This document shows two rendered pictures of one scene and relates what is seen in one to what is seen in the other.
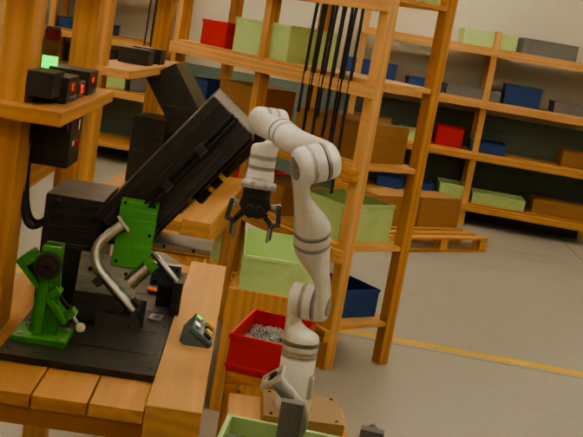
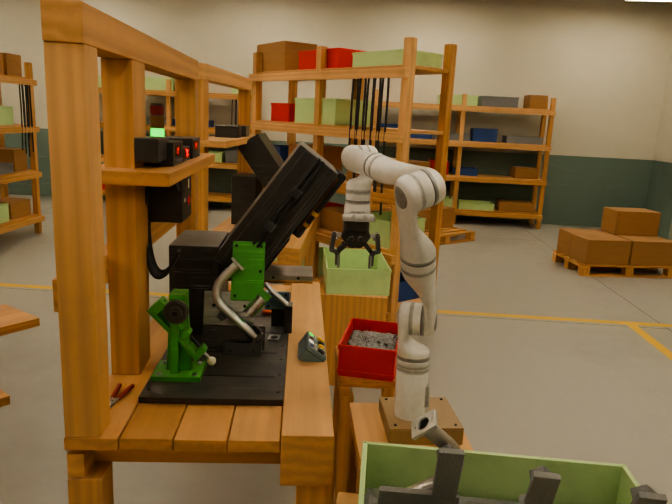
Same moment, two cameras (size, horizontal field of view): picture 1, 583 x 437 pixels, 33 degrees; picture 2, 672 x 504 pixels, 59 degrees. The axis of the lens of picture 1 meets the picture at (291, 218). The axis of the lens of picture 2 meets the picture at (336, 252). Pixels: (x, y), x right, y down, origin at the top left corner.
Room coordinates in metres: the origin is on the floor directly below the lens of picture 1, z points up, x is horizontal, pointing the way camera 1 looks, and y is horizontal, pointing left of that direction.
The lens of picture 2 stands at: (0.85, 0.17, 1.72)
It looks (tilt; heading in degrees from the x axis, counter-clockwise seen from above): 13 degrees down; 0
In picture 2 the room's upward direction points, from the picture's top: 3 degrees clockwise
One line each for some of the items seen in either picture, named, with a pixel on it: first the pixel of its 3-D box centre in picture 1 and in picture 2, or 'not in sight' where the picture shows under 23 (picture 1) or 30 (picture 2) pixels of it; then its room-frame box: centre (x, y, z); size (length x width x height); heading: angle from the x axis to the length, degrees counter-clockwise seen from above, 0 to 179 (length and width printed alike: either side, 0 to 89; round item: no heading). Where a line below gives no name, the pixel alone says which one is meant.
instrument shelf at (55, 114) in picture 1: (49, 99); (161, 165); (3.00, 0.79, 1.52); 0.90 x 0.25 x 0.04; 3
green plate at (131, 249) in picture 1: (136, 231); (249, 268); (2.94, 0.46, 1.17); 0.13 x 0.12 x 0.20; 3
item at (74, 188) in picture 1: (78, 240); (201, 280); (3.11, 0.67, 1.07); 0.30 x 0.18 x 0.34; 3
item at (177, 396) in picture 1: (192, 341); (305, 352); (3.03, 0.25, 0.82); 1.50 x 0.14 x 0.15; 3
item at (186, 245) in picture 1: (152, 240); (262, 273); (3.10, 0.43, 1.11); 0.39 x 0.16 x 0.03; 93
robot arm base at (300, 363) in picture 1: (295, 375); (411, 386); (2.44, -0.08, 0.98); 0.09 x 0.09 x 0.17; 6
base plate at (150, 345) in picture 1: (108, 309); (232, 334); (3.01, 0.53, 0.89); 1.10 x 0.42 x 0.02; 3
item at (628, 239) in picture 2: not in sight; (615, 240); (8.27, -3.40, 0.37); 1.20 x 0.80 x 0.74; 96
